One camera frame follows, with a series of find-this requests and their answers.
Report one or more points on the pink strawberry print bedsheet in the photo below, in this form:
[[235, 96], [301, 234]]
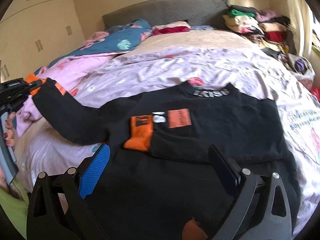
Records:
[[215, 59]]

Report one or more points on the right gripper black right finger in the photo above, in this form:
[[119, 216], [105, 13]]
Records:
[[260, 209]]

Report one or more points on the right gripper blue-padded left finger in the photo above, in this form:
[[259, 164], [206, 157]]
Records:
[[57, 208]]

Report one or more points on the purple cloth bundle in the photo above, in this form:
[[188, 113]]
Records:
[[298, 66]]

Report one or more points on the cream wardrobe with handles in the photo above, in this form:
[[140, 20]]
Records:
[[35, 32]]

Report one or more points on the black long-sleeve shirt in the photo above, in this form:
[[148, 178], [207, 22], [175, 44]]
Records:
[[158, 175]]

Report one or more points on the left hand with painted nails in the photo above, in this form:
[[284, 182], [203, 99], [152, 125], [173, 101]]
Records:
[[9, 131]]

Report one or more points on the red and cream pillow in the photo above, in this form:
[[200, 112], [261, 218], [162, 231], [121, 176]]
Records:
[[171, 28]]

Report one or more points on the grey quilted headboard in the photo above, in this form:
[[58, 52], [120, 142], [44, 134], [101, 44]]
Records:
[[160, 12]]

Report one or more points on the dark blue leaf-print blanket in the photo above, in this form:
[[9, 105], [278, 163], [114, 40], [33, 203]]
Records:
[[116, 39]]

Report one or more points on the pile of folded clothes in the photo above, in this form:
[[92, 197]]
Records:
[[267, 28]]

